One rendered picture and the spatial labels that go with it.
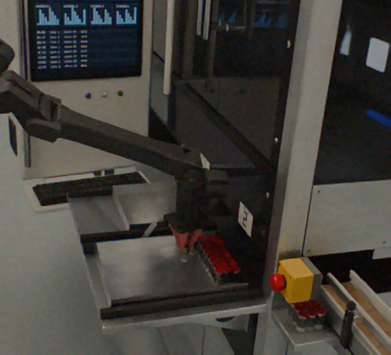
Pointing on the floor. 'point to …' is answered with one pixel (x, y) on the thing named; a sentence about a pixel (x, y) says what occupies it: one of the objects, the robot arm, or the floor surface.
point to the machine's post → (300, 134)
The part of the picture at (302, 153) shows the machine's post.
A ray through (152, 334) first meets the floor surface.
